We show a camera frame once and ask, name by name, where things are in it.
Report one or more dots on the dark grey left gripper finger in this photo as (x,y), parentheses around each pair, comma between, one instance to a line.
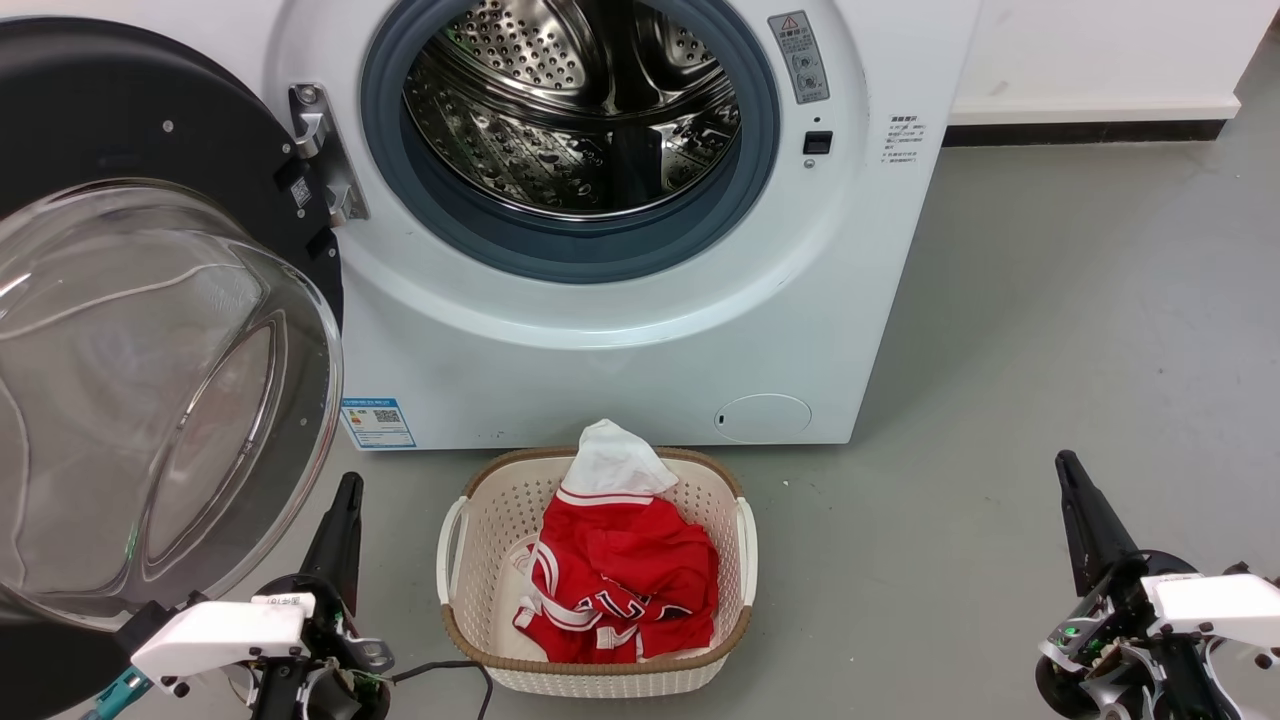
(353,550)
(328,540)

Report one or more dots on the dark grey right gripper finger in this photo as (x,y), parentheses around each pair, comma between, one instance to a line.
(1078,530)
(1105,535)

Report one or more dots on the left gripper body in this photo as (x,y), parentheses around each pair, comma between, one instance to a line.
(335,645)

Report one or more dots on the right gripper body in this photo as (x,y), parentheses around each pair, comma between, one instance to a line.
(1110,640)

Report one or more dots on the washer door glass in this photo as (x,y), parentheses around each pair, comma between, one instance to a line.
(150,400)

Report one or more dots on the white front-load washing machine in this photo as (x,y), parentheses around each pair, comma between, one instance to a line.
(600,385)

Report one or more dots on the metal door hinge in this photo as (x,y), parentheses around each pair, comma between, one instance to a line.
(320,135)

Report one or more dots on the black door latch slot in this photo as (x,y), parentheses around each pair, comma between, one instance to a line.
(817,142)

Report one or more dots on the blue energy label sticker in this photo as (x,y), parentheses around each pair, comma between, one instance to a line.
(378,424)

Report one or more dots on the beige perforated laundry basket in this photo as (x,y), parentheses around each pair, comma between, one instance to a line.
(495,520)

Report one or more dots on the red and white garment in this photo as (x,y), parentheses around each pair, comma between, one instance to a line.
(625,570)

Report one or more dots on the round white filter cover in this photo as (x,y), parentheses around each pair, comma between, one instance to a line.
(762,418)

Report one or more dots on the white text label sticker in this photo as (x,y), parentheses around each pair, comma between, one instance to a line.
(905,140)

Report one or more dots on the steel perforated washer drum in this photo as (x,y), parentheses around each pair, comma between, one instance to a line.
(560,150)

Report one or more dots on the grey warning sticker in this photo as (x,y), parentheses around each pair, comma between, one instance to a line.
(798,55)

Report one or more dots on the right wrist white camera housing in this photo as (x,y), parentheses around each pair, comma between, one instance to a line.
(1215,605)

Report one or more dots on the wrist white camera housing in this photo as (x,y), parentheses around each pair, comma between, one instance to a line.
(1215,605)
(215,635)

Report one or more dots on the left wrist white camera housing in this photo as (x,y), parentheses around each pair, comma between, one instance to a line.
(215,635)

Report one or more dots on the black wall baseboard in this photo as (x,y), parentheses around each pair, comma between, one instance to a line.
(1080,133)

